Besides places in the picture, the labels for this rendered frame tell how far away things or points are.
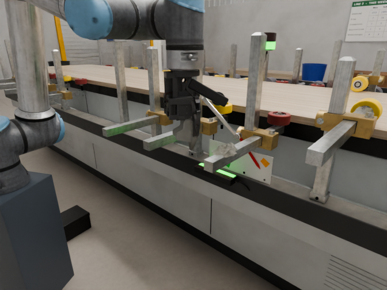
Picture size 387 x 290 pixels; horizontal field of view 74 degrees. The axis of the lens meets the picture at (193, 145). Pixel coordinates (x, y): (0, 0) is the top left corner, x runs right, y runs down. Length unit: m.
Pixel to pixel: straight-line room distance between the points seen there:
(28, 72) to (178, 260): 1.18
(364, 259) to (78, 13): 0.97
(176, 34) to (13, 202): 0.89
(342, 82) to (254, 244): 0.92
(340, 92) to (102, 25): 0.58
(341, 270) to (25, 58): 1.45
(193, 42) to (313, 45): 7.97
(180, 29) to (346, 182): 0.78
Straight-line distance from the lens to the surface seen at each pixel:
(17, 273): 1.38
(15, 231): 1.26
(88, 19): 0.59
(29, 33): 1.15
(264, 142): 0.87
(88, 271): 1.65
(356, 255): 0.96
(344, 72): 0.77
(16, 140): 1.22
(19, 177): 1.26
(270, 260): 1.42
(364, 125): 0.77
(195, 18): 0.62
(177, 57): 0.62
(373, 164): 1.03
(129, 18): 0.63
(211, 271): 1.55
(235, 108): 1.13
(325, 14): 8.50
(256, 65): 0.85
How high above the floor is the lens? 1.14
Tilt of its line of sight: 21 degrees down
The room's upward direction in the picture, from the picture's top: straight up
